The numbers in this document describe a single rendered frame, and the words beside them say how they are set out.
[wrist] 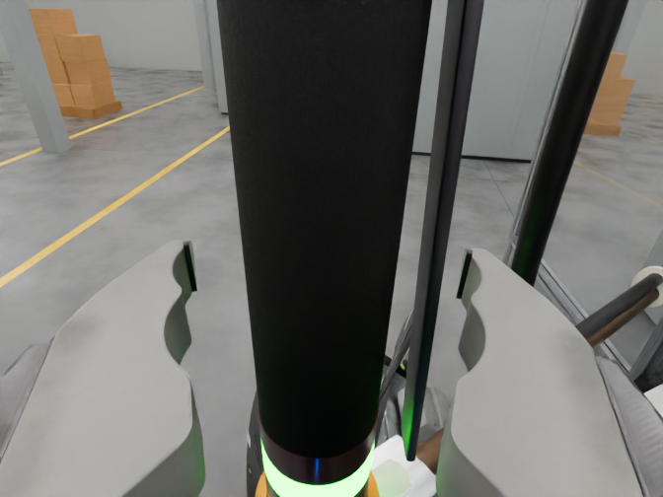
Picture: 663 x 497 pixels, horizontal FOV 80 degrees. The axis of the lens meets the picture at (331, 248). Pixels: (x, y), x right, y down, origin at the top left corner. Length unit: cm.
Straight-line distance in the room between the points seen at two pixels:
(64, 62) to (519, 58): 692
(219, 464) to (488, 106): 498
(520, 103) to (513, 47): 66
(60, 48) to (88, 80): 56
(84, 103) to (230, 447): 711
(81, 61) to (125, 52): 654
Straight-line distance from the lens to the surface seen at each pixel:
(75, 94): 844
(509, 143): 592
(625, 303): 33
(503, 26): 564
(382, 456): 20
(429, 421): 71
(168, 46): 1393
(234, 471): 201
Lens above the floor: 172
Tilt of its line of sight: 31 degrees down
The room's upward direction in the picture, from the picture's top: 2 degrees clockwise
